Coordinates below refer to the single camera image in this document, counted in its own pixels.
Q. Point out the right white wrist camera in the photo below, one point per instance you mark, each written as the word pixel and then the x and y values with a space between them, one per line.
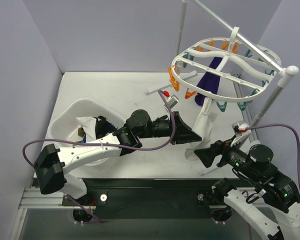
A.
pixel 241 133

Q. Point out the silver white drying rack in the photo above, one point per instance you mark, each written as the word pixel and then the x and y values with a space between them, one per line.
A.
pixel 286 76

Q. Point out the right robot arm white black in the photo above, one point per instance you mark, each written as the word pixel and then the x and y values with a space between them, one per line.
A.
pixel 273 210

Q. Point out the striped olive sock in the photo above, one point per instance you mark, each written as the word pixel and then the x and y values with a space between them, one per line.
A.
pixel 81 132

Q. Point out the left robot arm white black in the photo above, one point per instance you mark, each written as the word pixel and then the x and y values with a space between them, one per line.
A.
pixel 53 165

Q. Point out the black blue sock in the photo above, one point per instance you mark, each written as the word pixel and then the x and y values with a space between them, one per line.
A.
pixel 103 127

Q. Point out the white plastic basket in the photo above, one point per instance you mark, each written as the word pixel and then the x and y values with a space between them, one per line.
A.
pixel 65 127

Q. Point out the white round clip hanger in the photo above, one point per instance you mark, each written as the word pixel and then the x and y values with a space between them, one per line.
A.
pixel 244 75

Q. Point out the aluminium rail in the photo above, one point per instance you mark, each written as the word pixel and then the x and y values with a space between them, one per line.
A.
pixel 33 199

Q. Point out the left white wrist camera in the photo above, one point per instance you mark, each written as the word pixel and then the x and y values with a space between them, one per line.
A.
pixel 172 100

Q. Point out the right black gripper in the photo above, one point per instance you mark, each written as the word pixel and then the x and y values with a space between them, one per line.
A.
pixel 220 152

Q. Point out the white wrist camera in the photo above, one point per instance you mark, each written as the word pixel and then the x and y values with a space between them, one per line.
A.
pixel 241 133
pixel 172 100

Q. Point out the white sock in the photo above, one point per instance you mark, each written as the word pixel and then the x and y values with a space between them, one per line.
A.
pixel 88 124
pixel 202 127

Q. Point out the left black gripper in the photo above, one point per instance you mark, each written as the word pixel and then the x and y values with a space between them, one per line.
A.
pixel 175 128

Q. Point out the purple sock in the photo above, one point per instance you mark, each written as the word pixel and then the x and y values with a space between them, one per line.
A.
pixel 209 82

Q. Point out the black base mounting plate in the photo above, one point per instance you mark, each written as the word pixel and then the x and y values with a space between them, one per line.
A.
pixel 132 199

